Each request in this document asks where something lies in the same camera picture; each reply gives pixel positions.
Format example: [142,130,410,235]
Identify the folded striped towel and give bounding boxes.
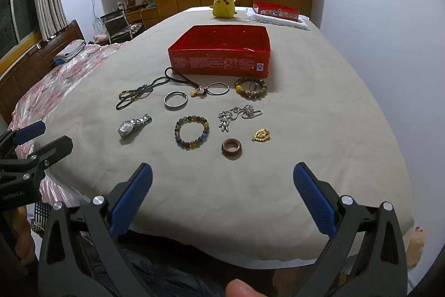
[53,40,86,66]

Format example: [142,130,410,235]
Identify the black white checked cloth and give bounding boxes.
[29,201,53,235]

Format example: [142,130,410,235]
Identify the brown wooden bead bracelet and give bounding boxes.
[234,75,268,100]

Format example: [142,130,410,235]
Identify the pink floral quilt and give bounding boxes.
[7,41,129,214]

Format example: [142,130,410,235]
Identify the multicoloured bead bracelet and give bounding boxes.
[174,115,210,150]

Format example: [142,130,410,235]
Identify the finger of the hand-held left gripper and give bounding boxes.
[0,121,47,159]
[21,135,74,179]

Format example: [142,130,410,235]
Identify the silver wristwatch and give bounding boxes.
[118,114,152,142]

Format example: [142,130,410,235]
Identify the small red printed box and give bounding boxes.
[252,1,300,23]

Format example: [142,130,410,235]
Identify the brown wooden ring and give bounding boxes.
[221,139,243,158]

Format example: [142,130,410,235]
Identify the metal frame chair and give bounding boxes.
[100,9,145,43]

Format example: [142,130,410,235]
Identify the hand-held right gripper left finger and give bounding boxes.
[38,162,160,297]

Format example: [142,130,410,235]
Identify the red tin box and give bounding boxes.
[168,25,271,79]

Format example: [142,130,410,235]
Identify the silver ball chain necklace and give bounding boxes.
[217,104,263,131]

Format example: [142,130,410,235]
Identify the black cord necklace gold pendant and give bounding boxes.
[164,67,209,98]

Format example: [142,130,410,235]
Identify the person's dark trousers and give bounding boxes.
[80,234,279,297]

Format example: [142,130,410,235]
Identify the window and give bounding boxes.
[0,0,44,57]

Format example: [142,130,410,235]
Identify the white folded cloth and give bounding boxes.
[244,8,311,31]

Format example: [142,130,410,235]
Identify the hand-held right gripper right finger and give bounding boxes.
[293,162,408,297]

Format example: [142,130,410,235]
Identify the silver bangle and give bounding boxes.
[164,91,189,109]

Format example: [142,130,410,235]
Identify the person's right hand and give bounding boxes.
[224,279,268,297]

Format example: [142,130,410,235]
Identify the wooden desk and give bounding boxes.
[123,3,160,30]

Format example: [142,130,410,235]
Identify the yellow plush toy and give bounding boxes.
[209,0,241,19]

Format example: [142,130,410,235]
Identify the wooden headboard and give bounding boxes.
[0,19,86,125]

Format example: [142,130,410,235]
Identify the black braided cord green beads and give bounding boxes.
[116,76,171,110]

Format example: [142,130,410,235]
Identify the thin silver ring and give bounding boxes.
[206,81,231,96]

